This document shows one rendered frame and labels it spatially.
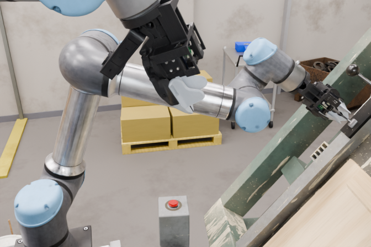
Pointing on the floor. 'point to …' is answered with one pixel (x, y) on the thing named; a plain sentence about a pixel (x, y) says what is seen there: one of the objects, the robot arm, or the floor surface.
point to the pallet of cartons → (164, 126)
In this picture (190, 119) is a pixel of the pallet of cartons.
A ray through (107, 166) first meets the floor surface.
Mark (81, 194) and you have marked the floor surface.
